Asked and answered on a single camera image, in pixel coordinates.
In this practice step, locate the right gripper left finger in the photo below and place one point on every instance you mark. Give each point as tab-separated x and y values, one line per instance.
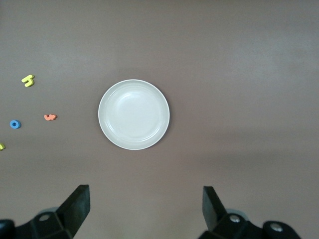
74	214

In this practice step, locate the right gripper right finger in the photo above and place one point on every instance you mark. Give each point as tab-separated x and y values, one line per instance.
211	211

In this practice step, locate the orange foam letter m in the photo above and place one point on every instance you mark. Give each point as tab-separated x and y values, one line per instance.
49	117

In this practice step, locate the blue foam letter o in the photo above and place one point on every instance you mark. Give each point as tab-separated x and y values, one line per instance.
11	125

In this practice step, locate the yellow foam letter h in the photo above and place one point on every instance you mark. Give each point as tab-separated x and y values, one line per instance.
27	79

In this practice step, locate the yellow foam letter s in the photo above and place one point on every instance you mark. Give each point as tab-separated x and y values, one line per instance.
1	146

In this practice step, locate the beige plate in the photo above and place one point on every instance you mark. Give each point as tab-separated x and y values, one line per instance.
133	114

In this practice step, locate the brown paper table cover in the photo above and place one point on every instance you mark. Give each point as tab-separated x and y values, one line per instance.
224	62

